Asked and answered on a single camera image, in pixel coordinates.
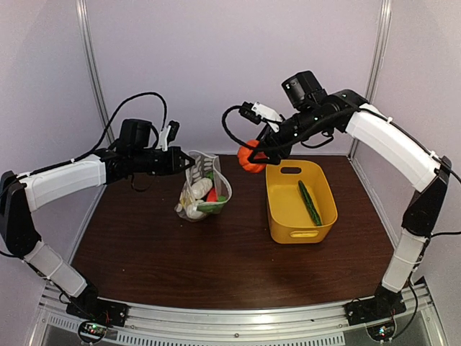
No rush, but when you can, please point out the left circuit board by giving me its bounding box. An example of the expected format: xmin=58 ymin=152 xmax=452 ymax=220
xmin=77 ymin=321 xmax=107 ymax=344

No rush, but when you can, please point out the front aluminium rail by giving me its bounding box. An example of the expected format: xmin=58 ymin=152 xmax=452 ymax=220
xmin=26 ymin=289 xmax=448 ymax=345

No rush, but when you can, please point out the aluminium frame post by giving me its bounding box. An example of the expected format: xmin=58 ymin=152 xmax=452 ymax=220
xmin=76 ymin=0 xmax=109 ymax=127
xmin=347 ymin=0 xmax=393 ymax=159

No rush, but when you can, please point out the black cable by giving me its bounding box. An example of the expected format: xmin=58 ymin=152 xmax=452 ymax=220
xmin=0 ymin=92 xmax=169 ymax=259
xmin=220 ymin=104 xmax=336 ymax=151

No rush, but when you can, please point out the orange toy pumpkin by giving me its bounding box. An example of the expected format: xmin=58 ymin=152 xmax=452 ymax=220
xmin=237 ymin=138 xmax=268 ymax=174

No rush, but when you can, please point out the right circuit board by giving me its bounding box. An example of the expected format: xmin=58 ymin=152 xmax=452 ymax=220
xmin=367 ymin=321 xmax=396 ymax=343

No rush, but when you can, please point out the dark green toy cucumber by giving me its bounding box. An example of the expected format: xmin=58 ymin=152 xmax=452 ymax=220
xmin=297 ymin=180 xmax=322 ymax=226

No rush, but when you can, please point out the orange toy carrot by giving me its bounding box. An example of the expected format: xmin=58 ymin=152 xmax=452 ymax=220
xmin=197 ymin=188 xmax=228 ymax=214

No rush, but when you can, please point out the left aluminium frame post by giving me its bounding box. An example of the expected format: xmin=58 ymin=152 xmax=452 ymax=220
xmin=76 ymin=0 xmax=109 ymax=127

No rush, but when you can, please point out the dotted clear zip bag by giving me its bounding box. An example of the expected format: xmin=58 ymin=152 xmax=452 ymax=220
xmin=175 ymin=151 xmax=233 ymax=222

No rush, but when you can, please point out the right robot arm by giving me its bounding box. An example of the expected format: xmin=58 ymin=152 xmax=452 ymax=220
xmin=239 ymin=71 xmax=451 ymax=319

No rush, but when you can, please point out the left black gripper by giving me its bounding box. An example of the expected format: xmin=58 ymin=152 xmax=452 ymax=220
xmin=130 ymin=145 xmax=194 ymax=175

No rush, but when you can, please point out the right black cable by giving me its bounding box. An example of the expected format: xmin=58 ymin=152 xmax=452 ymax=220
xmin=220 ymin=104 xmax=336 ymax=151

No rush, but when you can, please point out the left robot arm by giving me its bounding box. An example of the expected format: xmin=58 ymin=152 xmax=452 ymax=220
xmin=1 ymin=119 xmax=194 ymax=320

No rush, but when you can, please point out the circuit board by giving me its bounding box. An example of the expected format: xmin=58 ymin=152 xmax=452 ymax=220
xmin=367 ymin=321 xmax=396 ymax=343
xmin=77 ymin=321 xmax=107 ymax=344

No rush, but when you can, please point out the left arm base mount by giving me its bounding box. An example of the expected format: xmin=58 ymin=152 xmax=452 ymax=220
xmin=66 ymin=298 xmax=128 ymax=327

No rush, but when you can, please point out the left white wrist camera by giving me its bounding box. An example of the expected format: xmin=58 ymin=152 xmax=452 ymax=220
xmin=156 ymin=120 xmax=180 ymax=151

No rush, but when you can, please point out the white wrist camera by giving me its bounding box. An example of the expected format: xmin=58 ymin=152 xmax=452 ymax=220
xmin=238 ymin=102 xmax=284 ymax=133
xmin=156 ymin=120 xmax=180 ymax=151

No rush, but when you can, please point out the yellow plastic basket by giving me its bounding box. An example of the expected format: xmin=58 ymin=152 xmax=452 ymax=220
xmin=265 ymin=159 xmax=338 ymax=244

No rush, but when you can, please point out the left black cable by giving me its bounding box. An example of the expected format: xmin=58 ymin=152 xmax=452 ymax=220
xmin=0 ymin=92 xmax=169 ymax=259

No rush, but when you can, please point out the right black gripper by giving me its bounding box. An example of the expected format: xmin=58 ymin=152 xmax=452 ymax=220
xmin=248 ymin=104 xmax=331 ymax=164

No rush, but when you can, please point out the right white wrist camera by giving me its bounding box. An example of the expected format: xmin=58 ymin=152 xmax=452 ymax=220
xmin=238 ymin=102 xmax=284 ymax=133

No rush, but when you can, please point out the right aluminium frame post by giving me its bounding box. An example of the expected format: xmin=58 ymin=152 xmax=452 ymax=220
xmin=347 ymin=0 xmax=393 ymax=159

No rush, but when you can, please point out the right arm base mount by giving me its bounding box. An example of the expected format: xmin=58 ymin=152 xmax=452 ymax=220
xmin=343 ymin=296 xmax=407 ymax=326

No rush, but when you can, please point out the white toy radish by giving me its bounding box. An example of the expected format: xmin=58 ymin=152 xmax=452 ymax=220
xmin=185 ymin=205 xmax=206 ymax=221

